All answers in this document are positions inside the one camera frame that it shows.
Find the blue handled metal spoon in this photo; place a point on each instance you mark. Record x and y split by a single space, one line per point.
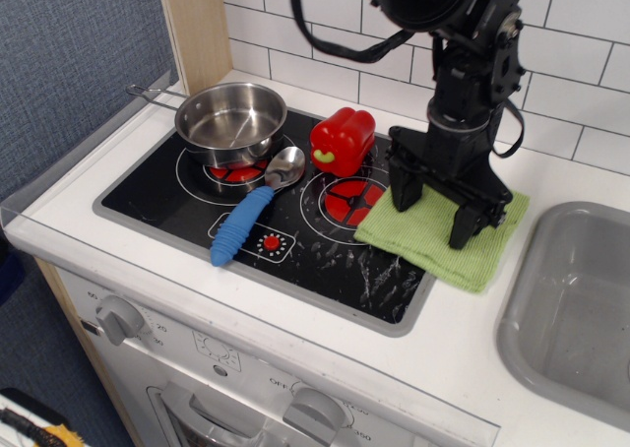
285 169

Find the grey plastic sink basin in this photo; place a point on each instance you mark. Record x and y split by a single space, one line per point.
565 330

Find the wooden side post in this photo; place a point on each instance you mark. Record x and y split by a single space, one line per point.
199 40

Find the stainless steel saucepan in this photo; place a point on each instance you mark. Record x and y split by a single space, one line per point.
232 125

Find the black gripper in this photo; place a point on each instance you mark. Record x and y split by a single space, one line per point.
453 159

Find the grey oven knob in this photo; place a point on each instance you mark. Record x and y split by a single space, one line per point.
118 319
316 415

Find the yellow object at corner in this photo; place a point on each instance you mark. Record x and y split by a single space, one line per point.
61 435

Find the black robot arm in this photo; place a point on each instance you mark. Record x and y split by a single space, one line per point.
476 69

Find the white toy oven front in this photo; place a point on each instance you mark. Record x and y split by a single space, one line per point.
180 387

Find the red toy bell pepper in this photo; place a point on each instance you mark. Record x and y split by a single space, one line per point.
340 143

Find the black toy stovetop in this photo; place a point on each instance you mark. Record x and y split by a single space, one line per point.
302 244

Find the green napkin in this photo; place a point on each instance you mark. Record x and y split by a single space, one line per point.
421 234

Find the grey left oven knob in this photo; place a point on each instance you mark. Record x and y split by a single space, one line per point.
118 319

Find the grey right oven knob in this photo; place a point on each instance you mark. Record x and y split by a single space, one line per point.
316 415

